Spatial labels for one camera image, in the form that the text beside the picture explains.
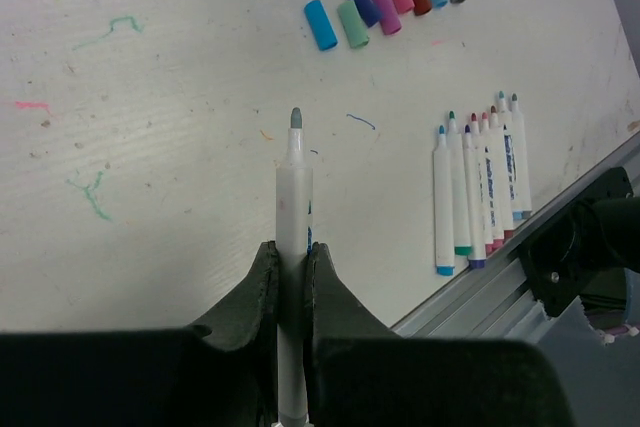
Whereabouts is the magenta capped white marker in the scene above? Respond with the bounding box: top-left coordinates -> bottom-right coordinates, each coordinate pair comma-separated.
470,113 -> 494,255

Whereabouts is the green pen cap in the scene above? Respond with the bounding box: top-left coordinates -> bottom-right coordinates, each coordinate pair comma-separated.
337,0 -> 369,49

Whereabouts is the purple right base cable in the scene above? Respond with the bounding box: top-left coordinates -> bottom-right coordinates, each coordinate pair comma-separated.
597,324 -> 640,346

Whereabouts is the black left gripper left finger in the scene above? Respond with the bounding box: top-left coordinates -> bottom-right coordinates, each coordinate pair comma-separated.
1,242 -> 278,426

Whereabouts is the purple pen cap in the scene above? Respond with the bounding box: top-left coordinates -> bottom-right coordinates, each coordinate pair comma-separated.
351,0 -> 383,28

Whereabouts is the magenta pen cap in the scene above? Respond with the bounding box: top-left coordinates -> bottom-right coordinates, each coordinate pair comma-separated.
373,0 -> 402,36

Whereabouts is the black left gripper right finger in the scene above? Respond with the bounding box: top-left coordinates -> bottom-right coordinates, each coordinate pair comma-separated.
304,243 -> 575,426

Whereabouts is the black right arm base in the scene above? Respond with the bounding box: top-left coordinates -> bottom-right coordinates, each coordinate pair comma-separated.
518,167 -> 639,317

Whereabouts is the aluminium mounting rail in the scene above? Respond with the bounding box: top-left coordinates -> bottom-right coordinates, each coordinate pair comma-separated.
392,133 -> 639,338

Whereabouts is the pink capped white marker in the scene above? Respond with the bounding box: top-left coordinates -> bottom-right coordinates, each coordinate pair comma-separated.
480,112 -> 504,250

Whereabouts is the green capped white marker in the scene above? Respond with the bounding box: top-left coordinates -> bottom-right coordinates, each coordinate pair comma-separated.
446,110 -> 472,257

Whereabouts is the purple capped white marker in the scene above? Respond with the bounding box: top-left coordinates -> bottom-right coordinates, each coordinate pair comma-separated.
462,125 -> 486,270

